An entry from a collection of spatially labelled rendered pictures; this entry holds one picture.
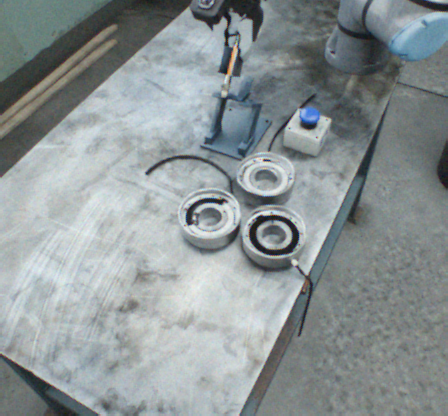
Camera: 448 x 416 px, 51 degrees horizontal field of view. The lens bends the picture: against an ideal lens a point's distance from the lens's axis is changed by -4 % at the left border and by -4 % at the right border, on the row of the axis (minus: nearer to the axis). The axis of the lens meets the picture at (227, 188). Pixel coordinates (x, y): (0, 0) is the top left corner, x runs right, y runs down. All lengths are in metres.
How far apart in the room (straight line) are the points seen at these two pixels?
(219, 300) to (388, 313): 1.03
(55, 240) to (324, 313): 1.04
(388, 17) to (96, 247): 0.70
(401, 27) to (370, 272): 1.00
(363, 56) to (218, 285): 0.64
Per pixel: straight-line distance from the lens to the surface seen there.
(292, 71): 1.16
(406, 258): 1.86
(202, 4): 0.73
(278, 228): 0.81
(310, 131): 0.94
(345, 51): 1.17
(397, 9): 1.02
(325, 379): 1.58
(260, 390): 1.30
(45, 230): 0.89
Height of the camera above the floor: 1.48
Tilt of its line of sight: 49 degrees down
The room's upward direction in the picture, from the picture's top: 1 degrees counter-clockwise
